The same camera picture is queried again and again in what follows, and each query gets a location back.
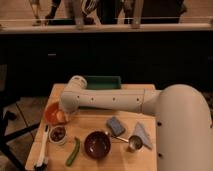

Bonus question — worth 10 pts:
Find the red orange bowl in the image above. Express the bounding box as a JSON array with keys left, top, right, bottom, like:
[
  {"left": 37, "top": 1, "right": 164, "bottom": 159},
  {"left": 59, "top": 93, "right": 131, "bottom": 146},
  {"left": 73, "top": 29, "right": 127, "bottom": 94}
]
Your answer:
[{"left": 44, "top": 102, "right": 69, "bottom": 125}]

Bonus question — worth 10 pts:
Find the metal measuring cup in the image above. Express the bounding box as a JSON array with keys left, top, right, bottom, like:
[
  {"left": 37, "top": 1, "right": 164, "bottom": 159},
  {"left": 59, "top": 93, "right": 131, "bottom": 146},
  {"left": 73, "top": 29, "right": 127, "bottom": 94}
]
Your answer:
[{"left": 105, "top": 131, "right": 143, "bottom": 152}]

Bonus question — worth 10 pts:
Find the wooden table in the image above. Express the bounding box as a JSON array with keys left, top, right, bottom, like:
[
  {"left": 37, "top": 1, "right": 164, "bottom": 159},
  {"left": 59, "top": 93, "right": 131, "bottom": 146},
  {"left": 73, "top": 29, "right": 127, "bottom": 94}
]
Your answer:
[{"left": 24, "top": 83, "right": 158, "bottom": 171}]

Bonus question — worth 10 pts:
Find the dark brown bowl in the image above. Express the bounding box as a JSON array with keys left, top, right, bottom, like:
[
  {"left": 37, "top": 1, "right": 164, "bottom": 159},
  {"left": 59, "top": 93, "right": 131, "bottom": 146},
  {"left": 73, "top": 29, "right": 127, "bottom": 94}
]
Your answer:
[{"left": 84, "top": 131, "right": 111, "bottom": 160}]

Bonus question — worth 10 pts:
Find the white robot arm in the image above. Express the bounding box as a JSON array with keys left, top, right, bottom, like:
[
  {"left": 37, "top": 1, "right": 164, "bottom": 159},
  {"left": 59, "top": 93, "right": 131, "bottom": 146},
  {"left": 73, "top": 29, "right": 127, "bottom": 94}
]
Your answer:
[{"left": 59, "top": 76, "right": 213, "bottom": 171}]

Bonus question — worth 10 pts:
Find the blue sponge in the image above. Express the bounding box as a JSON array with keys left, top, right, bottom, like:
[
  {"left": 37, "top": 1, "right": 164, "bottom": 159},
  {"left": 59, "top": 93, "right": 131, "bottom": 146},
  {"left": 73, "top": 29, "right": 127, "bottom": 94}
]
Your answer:
[{"left": 106, "top": 117, "right": 126, "bottom": 136}]

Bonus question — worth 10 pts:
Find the white handled dish brush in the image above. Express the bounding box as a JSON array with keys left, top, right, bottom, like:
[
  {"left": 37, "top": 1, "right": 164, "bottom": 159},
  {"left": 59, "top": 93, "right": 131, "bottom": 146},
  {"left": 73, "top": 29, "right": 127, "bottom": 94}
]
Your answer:
[{"left": 35, "top": 125, "right": 49, "bottom": 169}]

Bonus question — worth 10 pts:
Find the white cup with dark contents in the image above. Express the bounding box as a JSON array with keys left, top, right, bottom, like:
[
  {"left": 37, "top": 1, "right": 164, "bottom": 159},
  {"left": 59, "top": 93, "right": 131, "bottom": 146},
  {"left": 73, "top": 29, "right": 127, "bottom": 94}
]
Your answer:
[{"left": 49, "top": 125, "right": 67, "bottom": 145}]

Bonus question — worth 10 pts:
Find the green plastic tray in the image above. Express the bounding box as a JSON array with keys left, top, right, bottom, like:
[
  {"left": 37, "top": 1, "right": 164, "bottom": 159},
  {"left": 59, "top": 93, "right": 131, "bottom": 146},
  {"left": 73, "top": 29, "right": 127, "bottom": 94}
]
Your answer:
[{"left": 71, "top": 75, "right": 123, "bottom": 110}]

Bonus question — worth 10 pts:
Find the green cucumber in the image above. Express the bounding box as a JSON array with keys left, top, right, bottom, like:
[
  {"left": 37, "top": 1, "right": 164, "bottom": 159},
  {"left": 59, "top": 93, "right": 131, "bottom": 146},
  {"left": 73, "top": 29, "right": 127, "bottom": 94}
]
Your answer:
[{"left": 65, "top": 137, "right": 80, "bottom": 167}]

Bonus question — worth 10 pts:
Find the grey folded cloth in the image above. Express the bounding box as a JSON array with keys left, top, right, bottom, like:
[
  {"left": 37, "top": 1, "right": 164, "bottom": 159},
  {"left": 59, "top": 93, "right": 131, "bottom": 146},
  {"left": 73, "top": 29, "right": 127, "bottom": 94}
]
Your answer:
[{"left": 133, "top": 122, "right": 152, "bottom": 149}]

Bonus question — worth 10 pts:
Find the black chair base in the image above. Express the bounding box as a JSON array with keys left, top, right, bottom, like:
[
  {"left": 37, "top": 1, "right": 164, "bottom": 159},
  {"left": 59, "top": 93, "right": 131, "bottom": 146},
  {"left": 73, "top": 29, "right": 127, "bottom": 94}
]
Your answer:
[{"left": 0, "top": 99, "right": 41, "bottom": 171}]

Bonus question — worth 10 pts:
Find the orange yellow apple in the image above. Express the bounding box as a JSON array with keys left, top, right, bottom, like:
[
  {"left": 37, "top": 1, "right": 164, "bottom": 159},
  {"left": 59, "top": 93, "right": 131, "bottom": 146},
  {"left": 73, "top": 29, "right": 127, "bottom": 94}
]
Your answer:
[{"left": 56, "top": 111, "right": 66, "bottom": 123}]

